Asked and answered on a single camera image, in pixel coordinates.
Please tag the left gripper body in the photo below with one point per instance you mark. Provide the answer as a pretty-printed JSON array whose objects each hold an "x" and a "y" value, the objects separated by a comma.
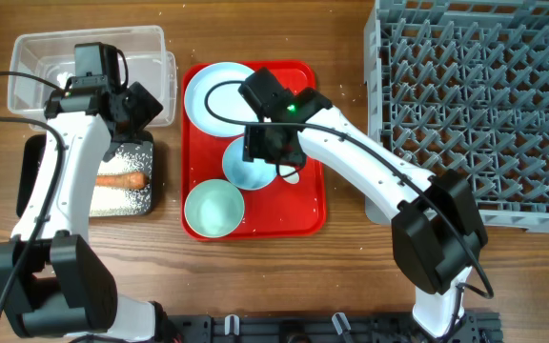
[{"x": 138, "y": 110}]

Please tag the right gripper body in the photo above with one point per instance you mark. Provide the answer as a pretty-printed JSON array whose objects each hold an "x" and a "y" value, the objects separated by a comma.
[{"x": 272, "y": 151}]

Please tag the white plastic spoon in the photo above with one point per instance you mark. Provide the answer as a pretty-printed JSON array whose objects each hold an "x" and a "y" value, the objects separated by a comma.
[{"x": 289, "y": 174}]

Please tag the light blue bowl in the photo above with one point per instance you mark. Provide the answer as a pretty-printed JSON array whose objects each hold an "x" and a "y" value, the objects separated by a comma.
[{"x": 248, "y": 176}]

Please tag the light blue plate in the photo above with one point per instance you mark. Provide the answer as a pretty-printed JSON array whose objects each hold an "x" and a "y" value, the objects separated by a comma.
[{"x": 225, "y": 100}]

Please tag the white tissue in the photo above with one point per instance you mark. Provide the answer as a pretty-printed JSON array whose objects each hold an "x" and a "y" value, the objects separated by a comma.
[{"x": 63, "y": 79}]

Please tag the green bowl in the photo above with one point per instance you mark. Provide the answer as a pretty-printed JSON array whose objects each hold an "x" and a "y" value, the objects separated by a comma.
[{"x": 214, "y": 208}]

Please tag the white rice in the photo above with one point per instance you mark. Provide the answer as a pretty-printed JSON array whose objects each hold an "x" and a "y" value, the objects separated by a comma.
[{"x": 110, "y": 201}]

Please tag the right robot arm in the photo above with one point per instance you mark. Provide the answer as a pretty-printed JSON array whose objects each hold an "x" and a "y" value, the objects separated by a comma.
[{"x": 437, "y": 230}]

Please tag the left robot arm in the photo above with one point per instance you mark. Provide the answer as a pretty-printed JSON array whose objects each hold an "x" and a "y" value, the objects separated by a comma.
[{"x": 52, "y": 284}]

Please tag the grey dishwasher rack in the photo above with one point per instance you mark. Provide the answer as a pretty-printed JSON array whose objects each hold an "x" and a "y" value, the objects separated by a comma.
[{"x": 464, "y": 86}]

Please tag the red serving tray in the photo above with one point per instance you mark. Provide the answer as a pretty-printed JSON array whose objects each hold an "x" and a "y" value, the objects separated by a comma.
[{"x": 281, "y": 209}]

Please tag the black plastic tray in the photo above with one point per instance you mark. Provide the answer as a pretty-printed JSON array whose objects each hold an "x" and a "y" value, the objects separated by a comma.
[{"x": 33, "y": 153}]

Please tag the clear plastic bin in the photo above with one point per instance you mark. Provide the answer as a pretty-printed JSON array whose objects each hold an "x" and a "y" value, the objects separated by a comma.
[{"x": 48, "y": 53}]

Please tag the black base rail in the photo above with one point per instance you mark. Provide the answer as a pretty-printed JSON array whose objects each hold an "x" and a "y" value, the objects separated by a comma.
[{"x": 380, "y": 328}]

